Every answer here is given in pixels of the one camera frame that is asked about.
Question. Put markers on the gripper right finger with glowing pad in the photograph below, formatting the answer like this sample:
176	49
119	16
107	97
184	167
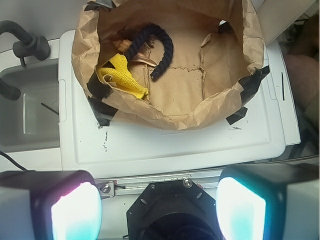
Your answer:
277	201

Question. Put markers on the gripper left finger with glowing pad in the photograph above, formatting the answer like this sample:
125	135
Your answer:
49	205

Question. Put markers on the yellow cloth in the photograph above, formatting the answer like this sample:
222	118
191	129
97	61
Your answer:
115	71

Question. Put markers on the steel sink basin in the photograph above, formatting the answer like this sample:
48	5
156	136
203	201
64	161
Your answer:
32	121

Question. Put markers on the dark grey faucet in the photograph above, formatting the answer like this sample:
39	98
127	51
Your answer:
28	44

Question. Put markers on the brown paper bag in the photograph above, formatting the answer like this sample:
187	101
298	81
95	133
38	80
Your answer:
209	55

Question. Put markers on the copper-coloured object in bag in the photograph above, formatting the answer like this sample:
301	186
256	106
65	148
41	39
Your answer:
128	34

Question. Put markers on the aluminium rail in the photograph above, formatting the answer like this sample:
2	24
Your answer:
206	179

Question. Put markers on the black octagonal mount plate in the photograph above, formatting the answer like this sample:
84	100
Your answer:
173	213

